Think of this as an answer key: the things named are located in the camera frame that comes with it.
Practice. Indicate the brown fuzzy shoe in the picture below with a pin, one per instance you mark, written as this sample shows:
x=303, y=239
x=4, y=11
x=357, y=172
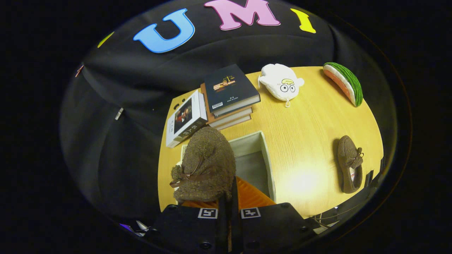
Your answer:
x=348, y=155
x=208, y=158

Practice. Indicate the copper clip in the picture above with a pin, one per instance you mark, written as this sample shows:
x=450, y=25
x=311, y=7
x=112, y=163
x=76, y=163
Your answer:
x=79, y=70

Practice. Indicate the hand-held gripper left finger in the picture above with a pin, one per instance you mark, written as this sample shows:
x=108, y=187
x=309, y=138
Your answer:
x=190, y=229

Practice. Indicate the black backdrop cloth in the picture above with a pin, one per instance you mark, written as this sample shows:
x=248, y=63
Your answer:
x=123, y=141

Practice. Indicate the white plush toy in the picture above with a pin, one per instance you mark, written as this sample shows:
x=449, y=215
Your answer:
x=279, y=79

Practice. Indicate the brown cover book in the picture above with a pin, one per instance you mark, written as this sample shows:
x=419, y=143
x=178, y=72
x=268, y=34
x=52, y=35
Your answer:
x=235, y=124
x=233, y=117

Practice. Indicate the white portrait cover book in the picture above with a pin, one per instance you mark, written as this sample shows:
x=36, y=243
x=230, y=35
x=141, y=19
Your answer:
x=183, y=120

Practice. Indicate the watermelon slice plush toy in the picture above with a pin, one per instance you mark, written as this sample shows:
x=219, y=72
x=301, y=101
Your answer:
x=349, y=83

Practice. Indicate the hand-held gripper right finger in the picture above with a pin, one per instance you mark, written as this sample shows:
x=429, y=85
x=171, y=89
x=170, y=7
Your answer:
x=268, y=229

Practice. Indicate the silver clip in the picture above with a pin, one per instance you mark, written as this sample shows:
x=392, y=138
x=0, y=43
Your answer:
x=119, y=113

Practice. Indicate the black hardcover book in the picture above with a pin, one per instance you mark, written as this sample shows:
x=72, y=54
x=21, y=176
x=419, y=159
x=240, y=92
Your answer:
x=229, y=86

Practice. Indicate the grey fabric storage box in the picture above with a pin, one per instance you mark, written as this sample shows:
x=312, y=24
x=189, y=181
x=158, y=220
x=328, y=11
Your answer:
x=250, y=165

